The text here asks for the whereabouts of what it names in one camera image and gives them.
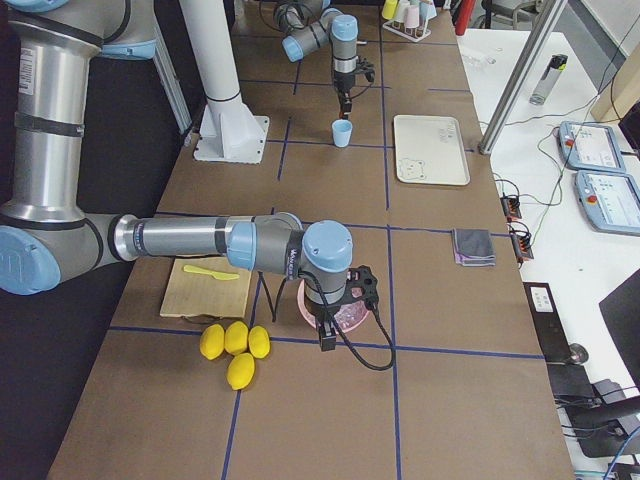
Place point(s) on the pink bowl of ice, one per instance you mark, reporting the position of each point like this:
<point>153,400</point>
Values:
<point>350,317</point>

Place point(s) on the wooden cutting board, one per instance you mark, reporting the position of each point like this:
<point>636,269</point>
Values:
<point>190,295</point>

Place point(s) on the grey folded cloth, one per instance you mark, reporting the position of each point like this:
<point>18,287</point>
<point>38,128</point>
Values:
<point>473,247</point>

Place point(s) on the metal cup rack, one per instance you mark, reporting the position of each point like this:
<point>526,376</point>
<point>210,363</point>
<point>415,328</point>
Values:
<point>396,26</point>

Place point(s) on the pink cup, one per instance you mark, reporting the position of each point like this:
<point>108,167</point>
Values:
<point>412,17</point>

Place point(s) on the light blue cup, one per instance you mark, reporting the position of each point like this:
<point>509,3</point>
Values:
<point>341,132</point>

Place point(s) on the cream bear tray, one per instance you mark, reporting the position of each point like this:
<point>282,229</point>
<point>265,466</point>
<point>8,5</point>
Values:
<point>429,150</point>

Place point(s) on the teach pendant tablet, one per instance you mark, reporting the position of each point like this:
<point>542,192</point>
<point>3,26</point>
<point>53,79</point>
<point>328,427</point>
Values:
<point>610,201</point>
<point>589,146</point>

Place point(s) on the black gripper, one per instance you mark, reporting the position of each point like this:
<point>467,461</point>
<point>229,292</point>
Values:
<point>344,83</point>

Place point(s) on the yellow lemon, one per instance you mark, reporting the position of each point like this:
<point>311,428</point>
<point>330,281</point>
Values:
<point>259,342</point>
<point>236,338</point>
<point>212,342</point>
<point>241,371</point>

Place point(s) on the yellow-green cup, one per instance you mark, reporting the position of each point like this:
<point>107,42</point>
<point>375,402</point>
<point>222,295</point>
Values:
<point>389,9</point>

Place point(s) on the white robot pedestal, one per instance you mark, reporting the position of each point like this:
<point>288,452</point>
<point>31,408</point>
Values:
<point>229,132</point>

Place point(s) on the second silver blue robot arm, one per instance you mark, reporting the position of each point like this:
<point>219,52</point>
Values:
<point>134,161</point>

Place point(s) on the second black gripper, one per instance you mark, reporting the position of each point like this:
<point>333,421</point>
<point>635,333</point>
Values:
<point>320,315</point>

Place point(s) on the yellow plastic knife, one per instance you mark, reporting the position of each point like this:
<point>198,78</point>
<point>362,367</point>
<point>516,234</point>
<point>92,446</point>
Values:
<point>217,275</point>

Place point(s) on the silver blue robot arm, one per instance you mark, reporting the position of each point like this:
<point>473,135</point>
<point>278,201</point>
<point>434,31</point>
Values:
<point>308,26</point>

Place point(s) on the aluminium frame post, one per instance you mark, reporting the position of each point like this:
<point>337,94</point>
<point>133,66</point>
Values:
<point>536,40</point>

